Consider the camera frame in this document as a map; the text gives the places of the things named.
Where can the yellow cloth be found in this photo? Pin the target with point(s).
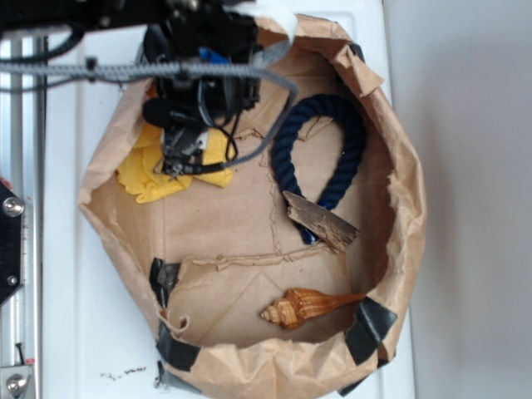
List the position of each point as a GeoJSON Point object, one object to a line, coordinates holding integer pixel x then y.
{"type": "Point", "coordinates": [137, 172]}

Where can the aluminium frame rail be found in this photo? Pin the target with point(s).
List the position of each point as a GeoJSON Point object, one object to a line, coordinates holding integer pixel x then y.
{"type": "Point", "coordinates": [22, 118]}

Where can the orange spiral seashell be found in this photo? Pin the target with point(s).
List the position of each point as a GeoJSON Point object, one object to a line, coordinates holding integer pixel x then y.
{"type": "Point", "coordinates": [299, 305]}

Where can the brown wood bark piece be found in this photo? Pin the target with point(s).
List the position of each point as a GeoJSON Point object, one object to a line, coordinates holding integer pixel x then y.
{"type": "Point", "coordinates": [329, 228]}

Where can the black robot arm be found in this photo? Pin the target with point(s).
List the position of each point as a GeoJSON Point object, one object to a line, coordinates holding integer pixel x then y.
{"type": "Point", "coordinates": [82, 17]}

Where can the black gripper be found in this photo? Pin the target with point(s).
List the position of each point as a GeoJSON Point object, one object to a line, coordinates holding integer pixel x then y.
{"type": "Point", "coordinates": [214, 38]}

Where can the white plastic board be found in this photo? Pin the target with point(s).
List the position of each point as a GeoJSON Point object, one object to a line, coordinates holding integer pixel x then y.
{"type": "Point", "coordinates": [101, 317]}

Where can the black metal bracket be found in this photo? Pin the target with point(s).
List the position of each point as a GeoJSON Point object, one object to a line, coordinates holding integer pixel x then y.
{"type": "Point", "coordinates": [8, 245]}

